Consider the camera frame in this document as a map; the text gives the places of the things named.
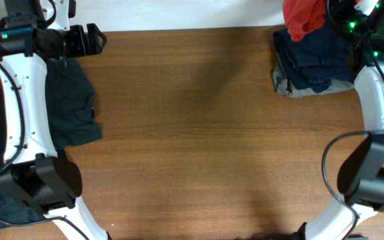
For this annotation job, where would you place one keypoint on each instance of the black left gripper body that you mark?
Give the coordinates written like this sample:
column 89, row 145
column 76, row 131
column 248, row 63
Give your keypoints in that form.
column 74, row 42

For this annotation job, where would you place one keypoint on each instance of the red soccer t-shirt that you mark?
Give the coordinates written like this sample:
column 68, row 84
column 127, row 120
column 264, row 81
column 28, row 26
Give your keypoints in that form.
column 303, row 17

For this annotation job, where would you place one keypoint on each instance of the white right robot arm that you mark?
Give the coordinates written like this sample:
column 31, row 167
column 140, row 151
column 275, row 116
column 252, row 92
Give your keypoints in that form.
column 360, row 181

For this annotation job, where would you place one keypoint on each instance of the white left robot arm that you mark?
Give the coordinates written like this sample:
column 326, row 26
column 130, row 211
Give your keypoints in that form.
column 33, row 174

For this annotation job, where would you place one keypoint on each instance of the black t-shirt white letters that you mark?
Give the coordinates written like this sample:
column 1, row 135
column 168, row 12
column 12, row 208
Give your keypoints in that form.
column 69, row 98

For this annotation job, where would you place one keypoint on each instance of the folded navy blue garment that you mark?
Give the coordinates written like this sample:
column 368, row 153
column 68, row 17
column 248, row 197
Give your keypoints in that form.
column 313, row 62

